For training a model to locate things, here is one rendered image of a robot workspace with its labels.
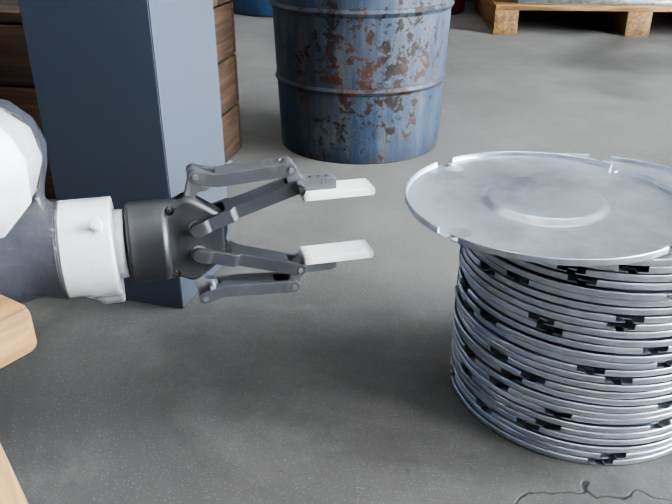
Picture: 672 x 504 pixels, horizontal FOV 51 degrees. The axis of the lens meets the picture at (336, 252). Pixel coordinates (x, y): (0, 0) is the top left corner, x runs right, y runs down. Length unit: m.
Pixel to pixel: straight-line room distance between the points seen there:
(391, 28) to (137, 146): 0.71
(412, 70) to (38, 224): 1.05
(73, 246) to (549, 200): 0.46
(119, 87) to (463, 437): 0.59
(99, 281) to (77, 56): 0.40
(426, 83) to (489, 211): 0.88
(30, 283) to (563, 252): 0.46
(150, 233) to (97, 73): 0.37
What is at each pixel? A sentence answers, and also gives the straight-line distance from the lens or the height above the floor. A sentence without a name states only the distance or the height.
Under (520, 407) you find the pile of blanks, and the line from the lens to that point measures 0.78.
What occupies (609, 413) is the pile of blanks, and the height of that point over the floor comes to 0.07.
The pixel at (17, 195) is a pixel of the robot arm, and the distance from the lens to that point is 0.56.
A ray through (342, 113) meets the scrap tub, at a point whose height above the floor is 0.11.
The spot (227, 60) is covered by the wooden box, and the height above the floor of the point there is 0.22.
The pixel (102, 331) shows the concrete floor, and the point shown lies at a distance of 1.02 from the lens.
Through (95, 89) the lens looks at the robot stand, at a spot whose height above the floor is 0.31.
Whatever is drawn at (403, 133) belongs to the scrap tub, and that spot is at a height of 0.06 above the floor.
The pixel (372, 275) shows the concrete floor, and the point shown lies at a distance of 1.10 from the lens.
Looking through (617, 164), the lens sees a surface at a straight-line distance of 0.94.
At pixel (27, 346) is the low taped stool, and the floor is 0.31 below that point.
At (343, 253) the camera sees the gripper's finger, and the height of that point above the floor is 0.22.
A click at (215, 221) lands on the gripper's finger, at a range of 0.65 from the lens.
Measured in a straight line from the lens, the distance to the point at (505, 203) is 0.74.
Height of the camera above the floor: 0.53
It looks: 27 degrees down
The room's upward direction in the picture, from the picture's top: straight up
